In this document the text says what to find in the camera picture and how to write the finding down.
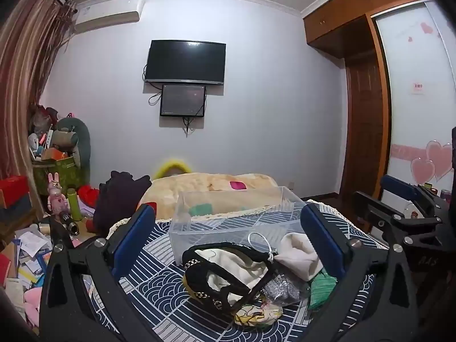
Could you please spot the beige fleece blanket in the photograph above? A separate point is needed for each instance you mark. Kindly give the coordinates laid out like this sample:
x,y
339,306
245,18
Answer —
x,y
199,188

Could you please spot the small black wall monitor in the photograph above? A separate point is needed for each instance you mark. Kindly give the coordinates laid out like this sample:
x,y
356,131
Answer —
x,y
182,100

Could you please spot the wooden wardrobe with white door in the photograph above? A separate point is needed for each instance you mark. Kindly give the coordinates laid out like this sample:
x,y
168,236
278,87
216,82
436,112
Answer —
x,y
409,60

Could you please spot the black knitted bag cream lining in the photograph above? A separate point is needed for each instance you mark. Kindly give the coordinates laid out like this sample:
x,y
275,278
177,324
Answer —
x,y
228,274

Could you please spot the black clothing heap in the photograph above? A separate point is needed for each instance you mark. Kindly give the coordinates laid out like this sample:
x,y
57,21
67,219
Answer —
x,y
117,199

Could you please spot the silver sequin pouch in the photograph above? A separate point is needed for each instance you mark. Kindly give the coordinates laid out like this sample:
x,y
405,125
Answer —
x,y
281,290

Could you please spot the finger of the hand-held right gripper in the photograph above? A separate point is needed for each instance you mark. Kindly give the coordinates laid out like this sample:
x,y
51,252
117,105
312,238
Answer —
x,y
374,211
395,184

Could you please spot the white air conditioner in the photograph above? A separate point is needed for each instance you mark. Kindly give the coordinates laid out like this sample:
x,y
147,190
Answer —
x,y
107,16

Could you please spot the cream white knit hat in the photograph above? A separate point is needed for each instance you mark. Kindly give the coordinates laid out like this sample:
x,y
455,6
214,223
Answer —
x,y
300,256

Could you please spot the green knitted cloth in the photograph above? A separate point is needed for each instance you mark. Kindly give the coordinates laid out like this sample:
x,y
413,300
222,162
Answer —
x,y
322,288

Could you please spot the wall mounted black television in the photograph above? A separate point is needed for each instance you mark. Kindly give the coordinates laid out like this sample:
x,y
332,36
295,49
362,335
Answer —
x,y
185,60

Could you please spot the brown wooden door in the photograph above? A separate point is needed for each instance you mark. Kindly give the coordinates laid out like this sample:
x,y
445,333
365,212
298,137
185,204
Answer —
x,y
365,131

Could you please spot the green bottle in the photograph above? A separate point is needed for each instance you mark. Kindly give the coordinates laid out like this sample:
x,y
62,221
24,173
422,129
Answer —
x,y
73,205

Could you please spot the pink rabbit figurine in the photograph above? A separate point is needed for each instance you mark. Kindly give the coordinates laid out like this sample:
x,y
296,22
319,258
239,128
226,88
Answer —
x,y
57,196

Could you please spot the clear plastic storage box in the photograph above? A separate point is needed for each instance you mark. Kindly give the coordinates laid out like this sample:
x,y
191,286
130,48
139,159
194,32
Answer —
x,y
228,221

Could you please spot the green storage box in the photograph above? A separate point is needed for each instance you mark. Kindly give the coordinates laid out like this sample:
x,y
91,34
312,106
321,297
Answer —
x,y
66,174

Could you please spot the blue wave pattern bedspread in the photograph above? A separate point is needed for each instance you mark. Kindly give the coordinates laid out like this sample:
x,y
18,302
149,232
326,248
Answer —
x,y
160,292

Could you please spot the yellow printed cloth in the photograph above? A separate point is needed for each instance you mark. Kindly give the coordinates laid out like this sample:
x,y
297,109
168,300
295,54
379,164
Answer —
x,y
254,314

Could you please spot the brown striped curtain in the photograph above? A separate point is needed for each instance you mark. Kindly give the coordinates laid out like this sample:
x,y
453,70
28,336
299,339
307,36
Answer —
x,y
25,78

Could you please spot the pile of scattered papers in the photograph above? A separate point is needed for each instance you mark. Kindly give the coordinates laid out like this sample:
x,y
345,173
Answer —
x,y
28,256

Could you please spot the red plush cloth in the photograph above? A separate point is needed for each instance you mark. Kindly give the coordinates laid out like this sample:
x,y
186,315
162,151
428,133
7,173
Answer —
x,y
89,196

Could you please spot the yellow plush toy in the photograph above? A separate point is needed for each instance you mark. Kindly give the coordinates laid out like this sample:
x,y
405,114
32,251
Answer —
x,y
170,167

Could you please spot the black cylinder flashlight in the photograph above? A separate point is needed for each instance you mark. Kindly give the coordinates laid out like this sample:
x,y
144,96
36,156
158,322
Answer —
x,y
69,222

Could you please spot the small paper note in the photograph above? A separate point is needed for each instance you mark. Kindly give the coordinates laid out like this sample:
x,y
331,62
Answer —
x,y
417,88

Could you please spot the pink heart stickers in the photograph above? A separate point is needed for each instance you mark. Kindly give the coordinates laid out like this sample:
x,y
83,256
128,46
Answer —
x,y
436,160

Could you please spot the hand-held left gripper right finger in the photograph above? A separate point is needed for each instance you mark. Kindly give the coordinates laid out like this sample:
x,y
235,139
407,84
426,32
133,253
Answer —
x,y
321,243

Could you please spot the grey green long plush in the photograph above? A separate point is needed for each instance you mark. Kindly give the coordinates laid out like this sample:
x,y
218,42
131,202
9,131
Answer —
x,y
79,131

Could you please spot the clutter pile of household goods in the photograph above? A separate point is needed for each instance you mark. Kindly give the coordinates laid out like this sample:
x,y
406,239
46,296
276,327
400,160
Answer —
x,y
46,135

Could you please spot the pink soft cloth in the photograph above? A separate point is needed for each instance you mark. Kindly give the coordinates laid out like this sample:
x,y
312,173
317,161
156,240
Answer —
x,y
32,302

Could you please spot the red gift box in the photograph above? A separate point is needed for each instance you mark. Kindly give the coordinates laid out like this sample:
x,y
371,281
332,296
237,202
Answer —
x,y
13,189

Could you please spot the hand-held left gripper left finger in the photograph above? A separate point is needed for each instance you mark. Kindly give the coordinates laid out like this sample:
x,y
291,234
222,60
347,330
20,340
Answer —
x,y
134,236

